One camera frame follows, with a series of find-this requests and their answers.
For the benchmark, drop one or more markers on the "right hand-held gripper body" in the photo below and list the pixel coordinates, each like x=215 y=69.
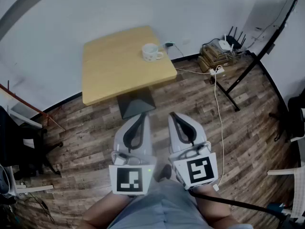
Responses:
x=200 y=170

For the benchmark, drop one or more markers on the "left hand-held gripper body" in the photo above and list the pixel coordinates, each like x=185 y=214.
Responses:
x=129 y=178

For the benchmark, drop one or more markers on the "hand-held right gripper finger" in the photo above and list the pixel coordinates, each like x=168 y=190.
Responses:
x=173 y=142
x=200 y=133

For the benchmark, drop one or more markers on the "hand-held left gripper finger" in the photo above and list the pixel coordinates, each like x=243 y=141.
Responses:
x=146 y=142
x=118 y=139

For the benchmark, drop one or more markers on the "white ceramic mug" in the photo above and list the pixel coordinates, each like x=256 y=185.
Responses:
x=149 y=55

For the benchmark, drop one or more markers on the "person's left forearm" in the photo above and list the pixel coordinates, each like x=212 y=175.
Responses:
x=102 y=209

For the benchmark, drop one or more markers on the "person's right forearm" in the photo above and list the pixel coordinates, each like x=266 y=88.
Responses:
x=214 y=206

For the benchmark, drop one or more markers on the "white plug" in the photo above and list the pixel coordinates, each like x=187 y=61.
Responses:
x=216 y=187

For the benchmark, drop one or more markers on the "person's dark shoe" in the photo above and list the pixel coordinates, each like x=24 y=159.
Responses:
x=165 y=172

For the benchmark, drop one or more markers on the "person's light blue shorts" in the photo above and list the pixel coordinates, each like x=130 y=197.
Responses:
x=162 y=209

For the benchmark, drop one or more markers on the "white power strip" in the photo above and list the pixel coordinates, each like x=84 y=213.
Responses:
x=218 y=70

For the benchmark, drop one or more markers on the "stack of brown boxes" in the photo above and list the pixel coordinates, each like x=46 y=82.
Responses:
x=214 y=54

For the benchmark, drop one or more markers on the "blue box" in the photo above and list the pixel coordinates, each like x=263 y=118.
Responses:
x=276 y=210

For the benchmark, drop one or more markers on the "white router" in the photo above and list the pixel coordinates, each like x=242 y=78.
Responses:
x=225 y=44

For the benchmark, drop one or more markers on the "black router with antennas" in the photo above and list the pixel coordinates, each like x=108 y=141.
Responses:
x=234 y=40

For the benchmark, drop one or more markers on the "white side desk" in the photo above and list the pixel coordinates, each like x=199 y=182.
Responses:
x=21 y=114

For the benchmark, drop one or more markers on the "white chair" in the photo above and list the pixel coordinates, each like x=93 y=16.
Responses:
x=299 y=192

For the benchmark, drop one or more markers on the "bare red-brown branch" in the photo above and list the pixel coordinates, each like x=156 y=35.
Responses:
x=23 y=102

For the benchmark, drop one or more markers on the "black office chair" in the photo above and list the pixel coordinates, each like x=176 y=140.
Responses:
x=14 y=137

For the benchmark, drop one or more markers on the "white board panel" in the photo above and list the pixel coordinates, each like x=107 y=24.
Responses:
x=267 y=23

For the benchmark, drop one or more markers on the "black table pedestal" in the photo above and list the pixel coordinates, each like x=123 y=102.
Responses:
x=137 y=101

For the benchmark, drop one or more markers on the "black metal stand frame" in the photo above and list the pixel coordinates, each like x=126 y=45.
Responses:
x=227 y=95

